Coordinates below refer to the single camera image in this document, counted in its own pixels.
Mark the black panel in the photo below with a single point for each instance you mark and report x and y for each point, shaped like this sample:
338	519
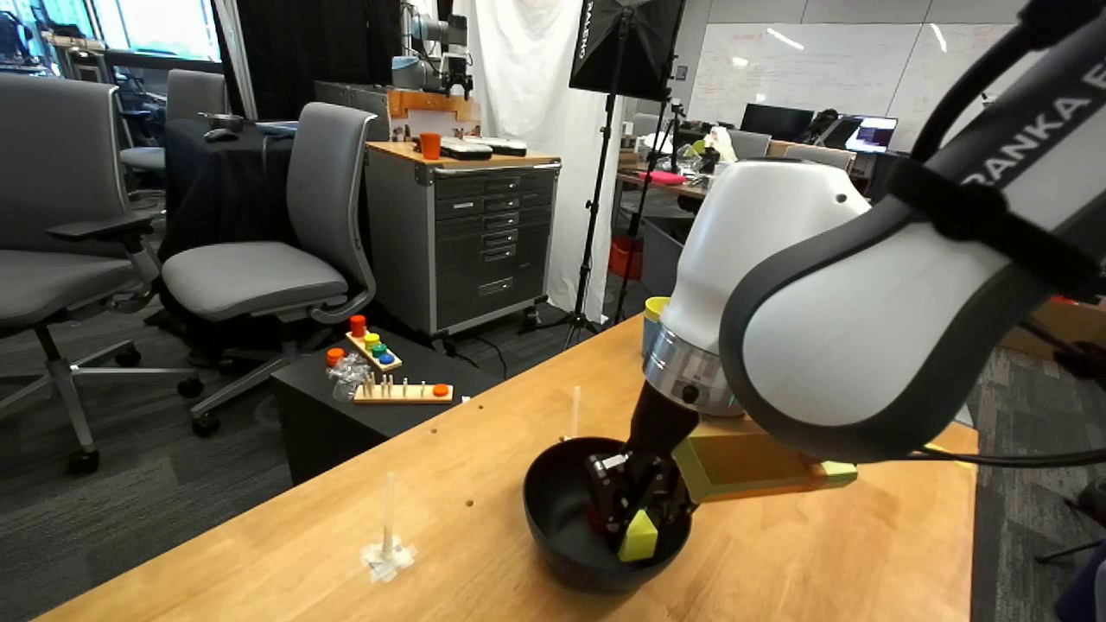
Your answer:
313	38

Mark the yellow plastic cup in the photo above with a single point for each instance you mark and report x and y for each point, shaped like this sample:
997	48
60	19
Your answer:
653	309

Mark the laptop with white screen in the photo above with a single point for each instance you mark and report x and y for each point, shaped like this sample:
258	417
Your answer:
871	133

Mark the black softbox light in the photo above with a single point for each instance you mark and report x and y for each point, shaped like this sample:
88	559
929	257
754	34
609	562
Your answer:
628	48

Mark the red bin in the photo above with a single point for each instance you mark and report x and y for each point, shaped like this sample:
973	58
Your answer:
628	260

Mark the grey metal drawer cabinet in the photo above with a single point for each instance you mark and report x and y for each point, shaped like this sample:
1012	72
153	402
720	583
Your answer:
459	247

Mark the wooden peg board toy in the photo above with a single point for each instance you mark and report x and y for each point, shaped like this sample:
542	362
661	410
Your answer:
401	392

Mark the black flat devices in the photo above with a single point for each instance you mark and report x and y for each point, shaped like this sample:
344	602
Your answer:
484	146

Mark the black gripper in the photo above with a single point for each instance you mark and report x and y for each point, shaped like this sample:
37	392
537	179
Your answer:
661	425

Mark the blue plastic cup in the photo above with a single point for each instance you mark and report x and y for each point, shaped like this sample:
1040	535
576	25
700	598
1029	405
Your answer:
650	341

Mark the yellow wrist camera mount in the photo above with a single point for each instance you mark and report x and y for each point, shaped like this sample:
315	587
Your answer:
746	462

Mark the white backdrop curtain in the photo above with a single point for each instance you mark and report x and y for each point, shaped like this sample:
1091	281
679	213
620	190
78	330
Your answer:
518	72

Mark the tan cardboard box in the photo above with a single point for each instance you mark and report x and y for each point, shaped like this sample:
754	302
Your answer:
1071	323

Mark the black cloth covered table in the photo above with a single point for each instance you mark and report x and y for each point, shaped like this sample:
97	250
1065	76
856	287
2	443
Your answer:
224	185

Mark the yellow cube block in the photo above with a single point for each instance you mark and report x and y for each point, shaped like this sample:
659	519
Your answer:
640	541

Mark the orange wooden box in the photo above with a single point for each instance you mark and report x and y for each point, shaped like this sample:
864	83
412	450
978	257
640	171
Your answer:
433	110

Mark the black computer monitor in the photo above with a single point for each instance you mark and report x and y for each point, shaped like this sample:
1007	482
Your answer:
774	121

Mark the black box stool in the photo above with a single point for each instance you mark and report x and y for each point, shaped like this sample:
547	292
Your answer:
333	436

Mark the black light stand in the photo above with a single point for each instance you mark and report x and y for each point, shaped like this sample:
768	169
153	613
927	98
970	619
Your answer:
593	228

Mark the cluttered wooden desk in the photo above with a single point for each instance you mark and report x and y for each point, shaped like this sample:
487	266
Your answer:
661	185

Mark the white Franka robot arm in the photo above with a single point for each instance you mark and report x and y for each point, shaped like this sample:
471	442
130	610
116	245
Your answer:
864	323

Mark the black bowl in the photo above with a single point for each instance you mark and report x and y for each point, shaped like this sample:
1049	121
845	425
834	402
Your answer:
557	519

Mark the clear plastic stand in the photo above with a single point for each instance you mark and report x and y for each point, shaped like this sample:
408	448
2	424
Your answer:
389	562

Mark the orange cup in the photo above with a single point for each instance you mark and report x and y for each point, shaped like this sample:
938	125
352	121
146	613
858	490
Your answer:
428	146

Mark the colourful peg stacker toy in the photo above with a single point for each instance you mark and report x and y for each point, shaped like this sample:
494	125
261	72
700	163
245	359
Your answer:
374	351

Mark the wall whiteboard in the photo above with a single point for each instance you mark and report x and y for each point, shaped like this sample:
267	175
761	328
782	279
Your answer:
806	72

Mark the grey office chair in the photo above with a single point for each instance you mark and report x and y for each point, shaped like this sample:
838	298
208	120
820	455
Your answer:
194	98
56	279
245	279

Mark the clear plastic bag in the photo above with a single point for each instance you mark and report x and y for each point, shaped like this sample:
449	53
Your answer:
348	379

